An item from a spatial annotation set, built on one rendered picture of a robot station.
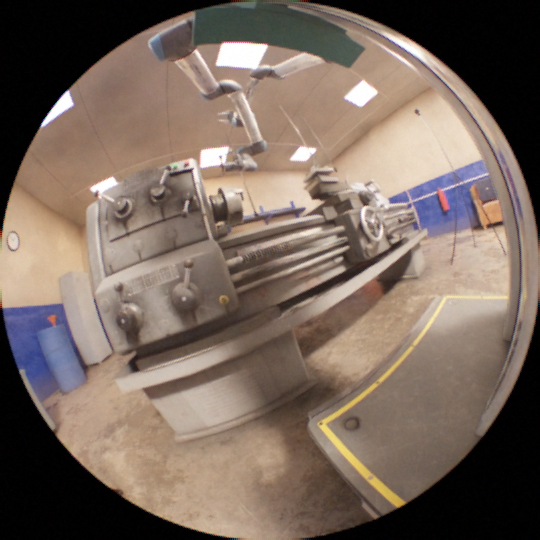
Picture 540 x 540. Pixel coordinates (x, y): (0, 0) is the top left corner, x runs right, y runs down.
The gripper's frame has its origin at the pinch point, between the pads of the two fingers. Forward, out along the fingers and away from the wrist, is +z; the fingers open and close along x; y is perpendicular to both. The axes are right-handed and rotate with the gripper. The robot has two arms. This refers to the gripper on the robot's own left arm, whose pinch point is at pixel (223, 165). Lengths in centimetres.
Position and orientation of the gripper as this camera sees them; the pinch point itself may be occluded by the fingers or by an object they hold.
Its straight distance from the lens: 116.1
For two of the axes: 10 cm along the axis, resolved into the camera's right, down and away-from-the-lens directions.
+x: -8.5, -0.1, 5.2
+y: 2.2, 9.0, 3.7
